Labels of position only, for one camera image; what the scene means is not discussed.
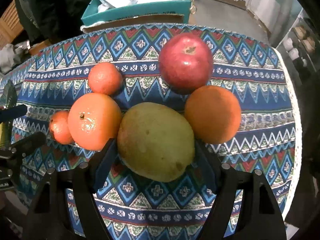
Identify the green mango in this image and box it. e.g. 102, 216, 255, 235
117, 102, 195, 183

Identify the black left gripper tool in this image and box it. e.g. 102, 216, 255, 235
1, 105, 47, 191

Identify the small tangerine left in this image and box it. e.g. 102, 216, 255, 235
49, 111, 74, 145

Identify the small tangerine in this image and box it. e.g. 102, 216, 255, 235
49, 111, 74, 145
88, 62, 123, 95

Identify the glossy large orange left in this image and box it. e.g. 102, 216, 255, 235
68, 93, 123, 151

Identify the small tangerine upper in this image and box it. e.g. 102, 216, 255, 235
88, 62, 123, 95

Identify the red apple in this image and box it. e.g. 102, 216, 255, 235
158, 33, 213, 94

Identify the white shoe rack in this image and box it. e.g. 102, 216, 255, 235
277, 9, 319, 88

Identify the teal cardboard box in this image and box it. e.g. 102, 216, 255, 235
81, 0, 196, 25

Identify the brown cardboard piece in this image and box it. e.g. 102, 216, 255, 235
80, 14, 184, 34

